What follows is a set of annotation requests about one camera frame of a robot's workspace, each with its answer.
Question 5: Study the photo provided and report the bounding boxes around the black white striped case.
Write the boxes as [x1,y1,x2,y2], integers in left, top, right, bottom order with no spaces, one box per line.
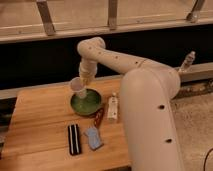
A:
[68,124,81,156]

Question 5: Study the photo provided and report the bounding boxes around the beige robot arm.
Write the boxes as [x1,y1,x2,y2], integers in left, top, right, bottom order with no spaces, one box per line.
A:
[77,37,185,171]

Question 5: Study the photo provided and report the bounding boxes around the metal railing bracket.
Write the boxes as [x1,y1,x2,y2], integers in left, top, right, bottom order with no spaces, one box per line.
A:
[186,0,205,23]
[108,0,118,30]
[36,0,55,36]

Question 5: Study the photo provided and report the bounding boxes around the right metal railing bracket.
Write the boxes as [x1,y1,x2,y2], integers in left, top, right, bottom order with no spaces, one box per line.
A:
[186,0,205,23]

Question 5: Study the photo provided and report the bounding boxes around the middle metal railing bracket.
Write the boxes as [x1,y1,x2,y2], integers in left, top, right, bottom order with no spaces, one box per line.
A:
[108,0,118,30]

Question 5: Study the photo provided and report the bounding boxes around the small metal fixture on ledge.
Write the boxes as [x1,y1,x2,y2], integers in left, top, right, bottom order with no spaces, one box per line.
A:
[178,51,195,73]

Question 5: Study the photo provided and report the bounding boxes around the left metal railing bracket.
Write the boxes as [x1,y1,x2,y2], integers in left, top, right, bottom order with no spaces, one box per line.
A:
[36,0,55,36]

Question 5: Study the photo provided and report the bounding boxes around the green ceramic bowl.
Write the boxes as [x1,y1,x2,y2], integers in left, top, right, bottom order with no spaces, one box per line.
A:
[70,89,102,116]

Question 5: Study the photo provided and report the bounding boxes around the white tube with cap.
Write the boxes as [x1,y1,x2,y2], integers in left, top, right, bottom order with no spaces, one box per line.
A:
[107,92,118,121]

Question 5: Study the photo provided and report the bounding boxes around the yellowish beige gripper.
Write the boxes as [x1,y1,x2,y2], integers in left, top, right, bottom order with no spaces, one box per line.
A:
[79,66,97,85]

